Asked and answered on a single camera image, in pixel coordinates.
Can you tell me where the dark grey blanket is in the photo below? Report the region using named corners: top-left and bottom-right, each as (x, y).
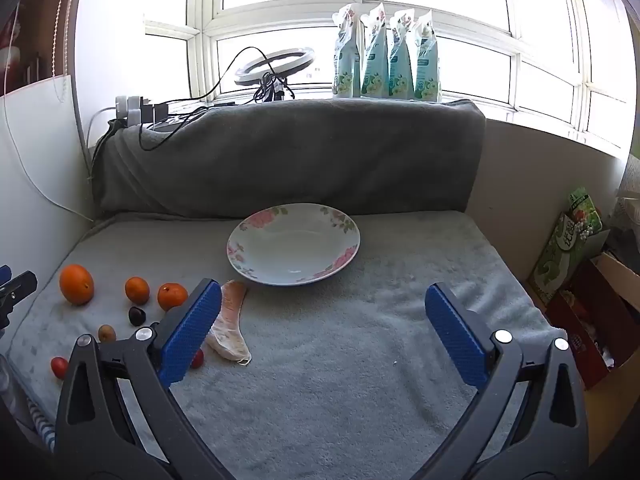
top-left (91, 98), bottom-right (487, 220)

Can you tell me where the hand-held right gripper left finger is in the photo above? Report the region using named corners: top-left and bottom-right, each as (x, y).
top-left (55, 276), bottom-right (236, 480)

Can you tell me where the brown cardboard box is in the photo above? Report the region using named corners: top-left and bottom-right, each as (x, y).
top-left (545, 252), bottom-right (640, 391)

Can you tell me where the white side panel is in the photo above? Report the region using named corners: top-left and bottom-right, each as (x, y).
top-left (0, 74), bottom-right (96, 281)

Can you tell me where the white window frame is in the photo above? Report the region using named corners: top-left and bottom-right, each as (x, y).
top-left (142, 0), bottom-right (640, 156)

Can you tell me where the large orange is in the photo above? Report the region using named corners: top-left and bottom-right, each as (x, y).
top-left (59, 264), bottom-right (95, 306)

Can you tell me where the light grey blanket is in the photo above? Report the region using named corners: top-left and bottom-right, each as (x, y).
top-left (5, 210), bottom-right (568, 480)

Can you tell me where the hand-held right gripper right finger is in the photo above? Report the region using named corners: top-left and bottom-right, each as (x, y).
top-left (424, 282), bottom-right (591, 480)

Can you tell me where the small green printed carton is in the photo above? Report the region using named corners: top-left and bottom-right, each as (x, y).
top-left (567, 187), bottom-right (598, 221)

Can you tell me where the black cable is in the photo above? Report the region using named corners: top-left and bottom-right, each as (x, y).
top-left (137, 46), bottom-right (281, 152)

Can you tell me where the striped cloth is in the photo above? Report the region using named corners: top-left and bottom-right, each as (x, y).
top-left (25, 400), bottom-right (57, 453)

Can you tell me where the small tangerine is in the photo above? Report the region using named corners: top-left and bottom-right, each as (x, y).
top-left (124, 276), bottom-right (150, 305)

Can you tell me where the thin white cable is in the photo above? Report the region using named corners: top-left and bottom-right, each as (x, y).
top-left (0, 92), bottom-right (95, 222)

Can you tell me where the floral white plate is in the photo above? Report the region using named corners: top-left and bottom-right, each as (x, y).
top-left (227, 203), bottom-right (362, 287)

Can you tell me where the white ring light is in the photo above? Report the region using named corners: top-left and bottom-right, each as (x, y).
top-left (234, 47), bottom-right (316, 87)

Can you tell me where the green snack bag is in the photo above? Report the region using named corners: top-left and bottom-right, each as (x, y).
top-left (528, 212), bottom-right (610, 306)

